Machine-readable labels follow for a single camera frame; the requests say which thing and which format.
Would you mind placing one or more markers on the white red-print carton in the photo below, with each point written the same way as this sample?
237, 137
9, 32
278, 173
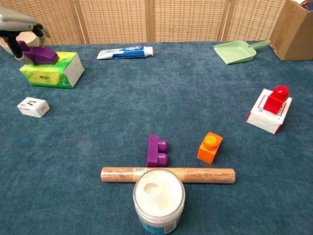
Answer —
266, 121

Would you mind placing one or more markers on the small white staples box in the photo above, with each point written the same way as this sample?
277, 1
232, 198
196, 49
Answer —
33, 107

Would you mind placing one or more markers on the blue carpet table cover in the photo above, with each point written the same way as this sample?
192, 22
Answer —
137, 102

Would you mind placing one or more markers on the white blue toothpaste tube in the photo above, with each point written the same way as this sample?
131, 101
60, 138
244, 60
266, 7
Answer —
124, 53

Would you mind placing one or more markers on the light green dustpan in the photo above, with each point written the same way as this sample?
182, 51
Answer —
234, 52

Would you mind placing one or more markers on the orange block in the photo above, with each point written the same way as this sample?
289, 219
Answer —
207, 151

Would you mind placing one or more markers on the short purple two-stud block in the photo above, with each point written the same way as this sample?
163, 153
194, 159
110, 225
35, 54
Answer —
153, 151

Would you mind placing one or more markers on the small red block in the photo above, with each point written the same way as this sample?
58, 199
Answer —
276, 100

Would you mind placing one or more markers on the bamboo folding screen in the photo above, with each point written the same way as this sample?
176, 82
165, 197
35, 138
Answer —
117, 22

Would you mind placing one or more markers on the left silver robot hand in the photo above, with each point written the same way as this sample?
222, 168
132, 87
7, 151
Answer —
14, 22

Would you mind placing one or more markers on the green tissue pack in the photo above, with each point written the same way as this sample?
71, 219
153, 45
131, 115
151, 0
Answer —
49, 76

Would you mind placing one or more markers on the long purple block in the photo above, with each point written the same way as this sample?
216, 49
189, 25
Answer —
41, 55

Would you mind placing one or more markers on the cardboard box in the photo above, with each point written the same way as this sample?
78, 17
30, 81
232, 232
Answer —
293, 31

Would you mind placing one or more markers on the brown paper roll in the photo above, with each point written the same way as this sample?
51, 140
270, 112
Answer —
207, 175

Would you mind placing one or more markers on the beige bowl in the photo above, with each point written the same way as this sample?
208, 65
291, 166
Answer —
27, 39

